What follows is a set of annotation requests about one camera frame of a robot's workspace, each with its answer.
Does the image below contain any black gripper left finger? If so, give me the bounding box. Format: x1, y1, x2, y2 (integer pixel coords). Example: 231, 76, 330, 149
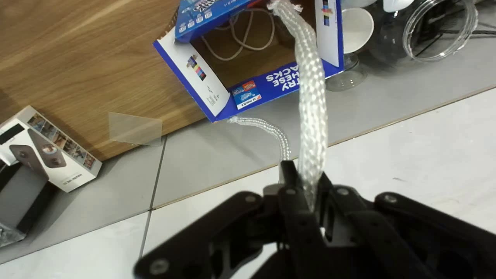
131, 160, 331, 279

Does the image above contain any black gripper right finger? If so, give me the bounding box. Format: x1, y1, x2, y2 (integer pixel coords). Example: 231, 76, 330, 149
314, 172, 496, 279

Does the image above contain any thick white braided rope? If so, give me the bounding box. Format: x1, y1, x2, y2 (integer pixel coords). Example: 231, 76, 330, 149
224, 0, 330, 208

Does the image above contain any blue printed carton box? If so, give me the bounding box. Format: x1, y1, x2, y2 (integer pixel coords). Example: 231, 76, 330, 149
152, 0, 345, 124

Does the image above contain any thin white rope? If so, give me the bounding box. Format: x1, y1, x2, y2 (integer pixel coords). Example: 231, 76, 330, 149
200, 6, 277, 62

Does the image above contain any clear glass jar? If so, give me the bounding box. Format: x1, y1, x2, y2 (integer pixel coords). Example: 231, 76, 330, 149
370, 0, 479, 65

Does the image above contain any white power strip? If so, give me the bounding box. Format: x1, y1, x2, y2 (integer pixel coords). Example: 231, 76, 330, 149
0, 105, 103, 194

